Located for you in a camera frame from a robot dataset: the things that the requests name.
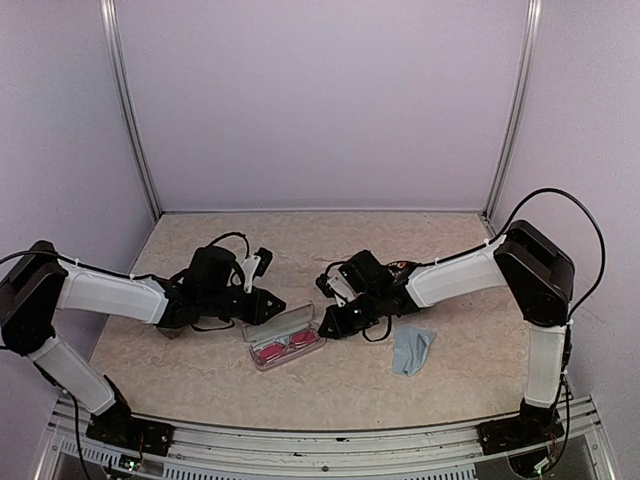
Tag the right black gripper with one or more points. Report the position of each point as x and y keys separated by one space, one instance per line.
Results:
x=339 y=329

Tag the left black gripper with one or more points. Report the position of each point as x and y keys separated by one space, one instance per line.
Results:
x=257 y=312

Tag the red lens sunglasses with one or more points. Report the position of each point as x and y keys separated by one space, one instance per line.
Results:
x=285 y=348

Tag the pink glasses case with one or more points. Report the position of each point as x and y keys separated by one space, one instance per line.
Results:
x=289 y=321

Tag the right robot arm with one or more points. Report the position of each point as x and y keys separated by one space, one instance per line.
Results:
x=540 y=278

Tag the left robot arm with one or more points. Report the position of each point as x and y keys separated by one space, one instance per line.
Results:
x=42 y=281

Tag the small blue cleaning cloth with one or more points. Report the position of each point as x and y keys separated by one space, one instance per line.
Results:
x=411 y=347

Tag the red floral plate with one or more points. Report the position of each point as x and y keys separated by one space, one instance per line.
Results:
x=401 y=269

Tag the grey glasses case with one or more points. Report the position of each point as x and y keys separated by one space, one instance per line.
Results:
x=170 y=333

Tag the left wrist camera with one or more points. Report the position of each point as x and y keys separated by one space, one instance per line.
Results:
x=255 y=266

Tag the front aluminium rail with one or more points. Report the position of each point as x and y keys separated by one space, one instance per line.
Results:
x=453 y=450

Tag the left aluminium frame post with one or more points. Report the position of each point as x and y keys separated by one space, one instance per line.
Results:
x=115 y=50

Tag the aluminium frame post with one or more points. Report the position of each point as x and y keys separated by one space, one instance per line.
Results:
x=517 y=108
x=115 y=50

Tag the right aluminium frame post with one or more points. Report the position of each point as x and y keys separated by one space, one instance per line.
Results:
x=517 y=108

